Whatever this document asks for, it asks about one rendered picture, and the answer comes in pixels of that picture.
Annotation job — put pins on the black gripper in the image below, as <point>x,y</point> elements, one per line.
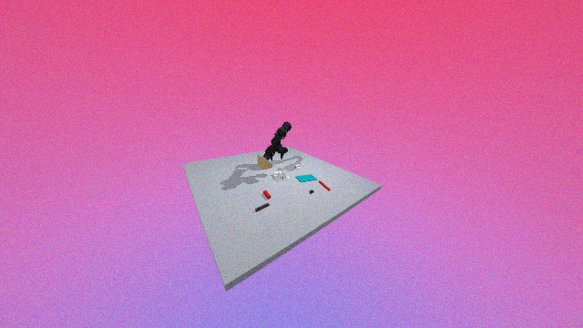
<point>269,152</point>

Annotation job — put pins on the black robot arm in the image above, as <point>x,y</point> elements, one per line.
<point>280,134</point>

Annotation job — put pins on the teal flat plate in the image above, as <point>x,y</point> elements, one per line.
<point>304,178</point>

